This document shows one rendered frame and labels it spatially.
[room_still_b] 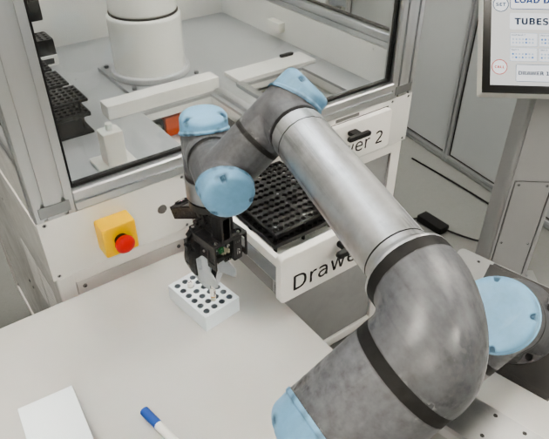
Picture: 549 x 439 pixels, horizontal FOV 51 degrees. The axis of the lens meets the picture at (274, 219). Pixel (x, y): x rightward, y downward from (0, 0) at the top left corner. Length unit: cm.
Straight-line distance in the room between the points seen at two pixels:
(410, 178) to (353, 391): 257
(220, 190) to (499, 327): 45
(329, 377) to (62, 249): 79
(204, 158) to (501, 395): 66
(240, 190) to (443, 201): 220
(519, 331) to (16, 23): 89
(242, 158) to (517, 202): 136
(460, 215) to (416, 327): 234
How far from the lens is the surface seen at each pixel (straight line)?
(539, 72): 172
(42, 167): 112
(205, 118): 86
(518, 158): 192
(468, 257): 137
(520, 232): 209
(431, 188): 300
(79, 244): 123
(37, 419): 102
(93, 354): 115
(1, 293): 254
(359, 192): 61
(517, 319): 91
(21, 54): 104
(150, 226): 128
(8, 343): 123
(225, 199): 77
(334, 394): 53
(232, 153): 78
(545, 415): 112
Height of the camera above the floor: 160
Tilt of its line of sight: 37 degrees down
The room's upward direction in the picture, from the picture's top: straight up
